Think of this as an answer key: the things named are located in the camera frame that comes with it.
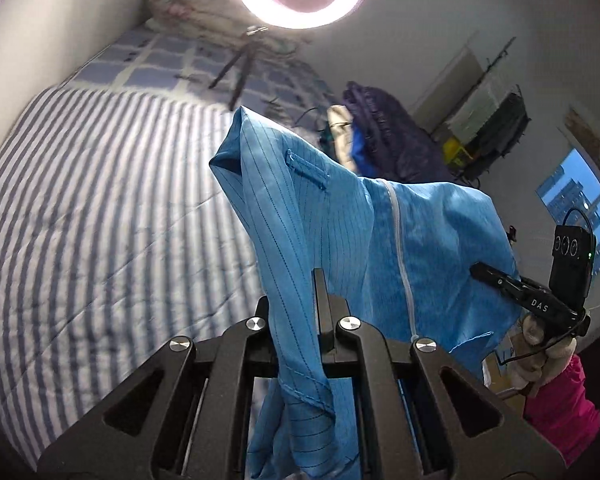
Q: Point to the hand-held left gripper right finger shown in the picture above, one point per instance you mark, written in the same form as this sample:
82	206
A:
321	305

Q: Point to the beige garment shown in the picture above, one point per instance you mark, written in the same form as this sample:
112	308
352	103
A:
341	130

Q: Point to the striped hanging towel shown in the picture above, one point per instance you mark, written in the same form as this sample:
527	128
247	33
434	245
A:
480	105

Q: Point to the person's right hand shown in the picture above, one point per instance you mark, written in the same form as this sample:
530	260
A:
530	370

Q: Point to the white door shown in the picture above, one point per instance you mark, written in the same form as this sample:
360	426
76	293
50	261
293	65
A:
450	85

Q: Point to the striped bed sheet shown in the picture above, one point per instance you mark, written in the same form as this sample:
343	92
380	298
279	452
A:
105	210

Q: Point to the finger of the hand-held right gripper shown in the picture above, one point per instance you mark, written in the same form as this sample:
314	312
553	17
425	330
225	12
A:
495	281

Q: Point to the black clothes rack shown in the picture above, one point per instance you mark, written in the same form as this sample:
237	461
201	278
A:
495	62

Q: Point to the person's right forearm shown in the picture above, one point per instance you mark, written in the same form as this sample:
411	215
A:
565	410

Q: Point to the dark hanging clothes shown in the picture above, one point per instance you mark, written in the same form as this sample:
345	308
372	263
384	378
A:
505	130

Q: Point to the navy down jacket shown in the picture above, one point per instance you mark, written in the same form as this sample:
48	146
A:
395	130

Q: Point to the light blue jacket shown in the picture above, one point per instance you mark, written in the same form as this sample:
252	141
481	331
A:
330	220

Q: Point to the blue checked bed sheet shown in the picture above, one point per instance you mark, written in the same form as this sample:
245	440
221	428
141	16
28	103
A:
145	60

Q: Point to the rolled floral quilt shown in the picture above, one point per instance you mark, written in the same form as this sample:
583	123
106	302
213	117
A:
180	0

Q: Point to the black tripod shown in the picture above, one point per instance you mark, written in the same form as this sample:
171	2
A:
252	34

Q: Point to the dark blue garment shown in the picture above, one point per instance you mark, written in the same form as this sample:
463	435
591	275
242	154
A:
362	155

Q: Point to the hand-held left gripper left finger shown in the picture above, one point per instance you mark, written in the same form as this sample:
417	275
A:
262	320

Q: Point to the window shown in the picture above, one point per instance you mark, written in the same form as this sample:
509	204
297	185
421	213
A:
570	185

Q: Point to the beige cardboard box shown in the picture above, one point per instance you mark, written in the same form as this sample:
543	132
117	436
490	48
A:
500	380

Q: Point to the yellow box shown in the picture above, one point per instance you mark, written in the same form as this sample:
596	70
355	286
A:
455	152

